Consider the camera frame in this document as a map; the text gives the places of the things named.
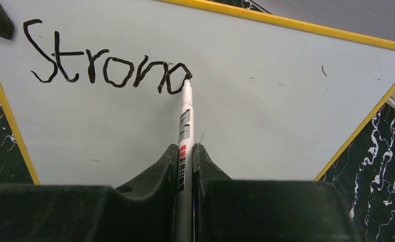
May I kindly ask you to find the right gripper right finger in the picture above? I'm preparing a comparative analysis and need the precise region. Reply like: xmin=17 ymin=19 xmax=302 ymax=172
xmin=193 ymin=144 xmax=360 ymax=241

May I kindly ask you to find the yellow framed whiteboard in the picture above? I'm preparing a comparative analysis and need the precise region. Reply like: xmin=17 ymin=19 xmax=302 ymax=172
xmin=0 ymin=1 xmax=395 ymax=186

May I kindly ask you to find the white black whiteboard marker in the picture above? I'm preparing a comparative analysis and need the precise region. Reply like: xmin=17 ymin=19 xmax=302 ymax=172
xmin=173 ymin=80 xmax=194 ymax=241

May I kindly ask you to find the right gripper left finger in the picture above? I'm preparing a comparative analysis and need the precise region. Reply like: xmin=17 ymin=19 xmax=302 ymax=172
xmin=0 ymin=144 xmax=178 ymax=241

